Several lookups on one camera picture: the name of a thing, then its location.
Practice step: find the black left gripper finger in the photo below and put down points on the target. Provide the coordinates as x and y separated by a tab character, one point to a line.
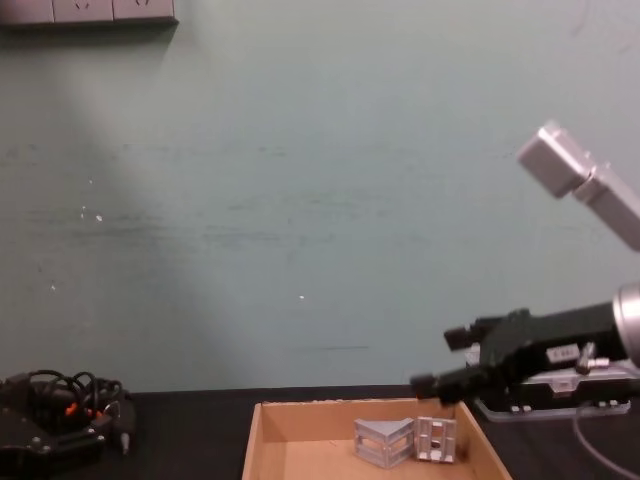
55	452

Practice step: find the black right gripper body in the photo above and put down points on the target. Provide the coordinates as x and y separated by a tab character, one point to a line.
550	330

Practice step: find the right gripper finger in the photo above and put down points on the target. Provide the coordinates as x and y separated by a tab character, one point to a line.
450	385
457	339

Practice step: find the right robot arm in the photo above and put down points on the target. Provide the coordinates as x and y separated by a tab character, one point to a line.
600	200

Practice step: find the clear plastic case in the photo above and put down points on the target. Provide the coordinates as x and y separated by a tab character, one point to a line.
545	413

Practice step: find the black table cloth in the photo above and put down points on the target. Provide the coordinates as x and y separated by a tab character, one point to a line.
190	440

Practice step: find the shallow brown cardboard tray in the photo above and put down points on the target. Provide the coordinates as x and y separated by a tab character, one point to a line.
310	425

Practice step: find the silver slotted corner bracket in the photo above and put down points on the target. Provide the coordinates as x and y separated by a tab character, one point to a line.
434	440

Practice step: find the silver triangular corner bracket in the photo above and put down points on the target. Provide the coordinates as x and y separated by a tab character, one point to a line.
382	442

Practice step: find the grey wall socket strip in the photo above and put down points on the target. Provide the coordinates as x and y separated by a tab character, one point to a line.
90	11

